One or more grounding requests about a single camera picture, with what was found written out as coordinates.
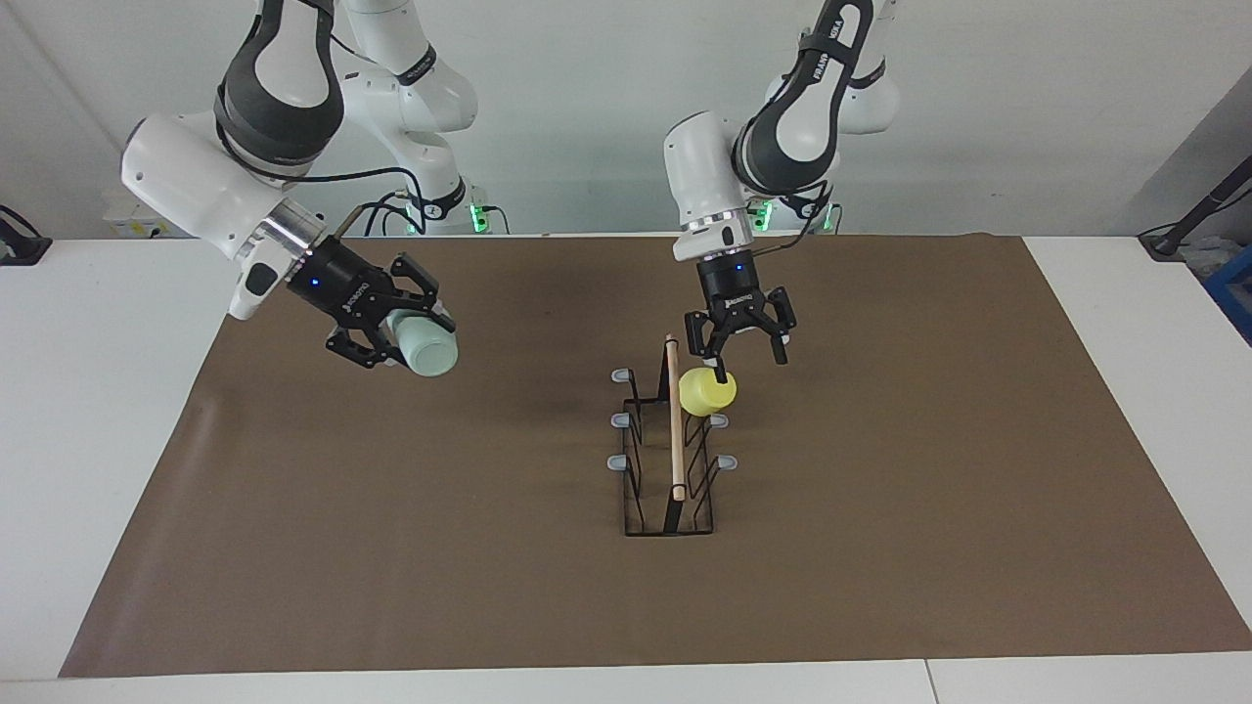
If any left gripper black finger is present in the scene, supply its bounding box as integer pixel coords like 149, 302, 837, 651
685, 310, 731, 385
751, 286, 799, 368

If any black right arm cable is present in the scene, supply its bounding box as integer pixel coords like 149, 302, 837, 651
293, 166, 431, 236

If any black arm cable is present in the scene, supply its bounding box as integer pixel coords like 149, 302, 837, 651
748, 181, 842, 260
293, 166, 431, 236

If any white box yellow label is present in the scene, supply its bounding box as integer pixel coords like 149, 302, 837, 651
103, 191, 182, 241

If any yellow plastic cup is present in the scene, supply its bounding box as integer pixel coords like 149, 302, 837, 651
679, 367, 738, 417

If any blue box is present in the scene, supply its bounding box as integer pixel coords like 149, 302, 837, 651
1205, 244, 1252, 345

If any brown table mat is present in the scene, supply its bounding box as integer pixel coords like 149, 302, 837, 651
59, 233, 1252, 679

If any green plastic cup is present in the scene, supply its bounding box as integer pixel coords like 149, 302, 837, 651
386, 309, 460, 378

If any black wire cup rack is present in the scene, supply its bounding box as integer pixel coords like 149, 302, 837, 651
609, 332, 739, 537

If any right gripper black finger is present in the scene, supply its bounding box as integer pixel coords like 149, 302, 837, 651
388, 251, 458, 334
326, 326, 412, 372

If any black base cable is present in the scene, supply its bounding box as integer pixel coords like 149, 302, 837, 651
364, 189, 426, 238

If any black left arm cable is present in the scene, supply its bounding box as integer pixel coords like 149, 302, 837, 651
748, 181, 842, 260

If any black pole stand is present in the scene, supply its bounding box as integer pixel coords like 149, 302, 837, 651
1140, 156, 1252, 260

